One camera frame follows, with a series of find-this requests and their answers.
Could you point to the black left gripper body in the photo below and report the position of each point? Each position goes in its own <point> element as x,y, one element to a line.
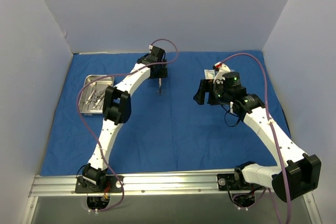
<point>159,72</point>

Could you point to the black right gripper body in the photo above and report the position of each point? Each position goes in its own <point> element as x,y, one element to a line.
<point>207,92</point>

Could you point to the white sterile packet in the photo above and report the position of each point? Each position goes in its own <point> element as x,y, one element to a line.
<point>209,74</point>

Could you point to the blue surgical drape cloth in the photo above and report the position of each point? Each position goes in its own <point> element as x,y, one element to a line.
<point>164,133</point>

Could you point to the metal surgical instrument tray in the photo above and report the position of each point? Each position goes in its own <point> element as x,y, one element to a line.
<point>91,79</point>

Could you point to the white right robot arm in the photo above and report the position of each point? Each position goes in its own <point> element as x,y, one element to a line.
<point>295,173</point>

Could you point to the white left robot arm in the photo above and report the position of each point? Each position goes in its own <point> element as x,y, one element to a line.
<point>117,110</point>

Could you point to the steel surgical instruments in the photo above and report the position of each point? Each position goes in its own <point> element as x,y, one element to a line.
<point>94,99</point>

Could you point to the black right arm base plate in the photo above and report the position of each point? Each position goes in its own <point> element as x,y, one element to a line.
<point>229,181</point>

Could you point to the aluminium front rail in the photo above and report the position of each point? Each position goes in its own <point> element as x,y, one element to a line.
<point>165,183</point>

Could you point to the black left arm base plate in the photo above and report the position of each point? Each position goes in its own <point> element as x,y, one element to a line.
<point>109,184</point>

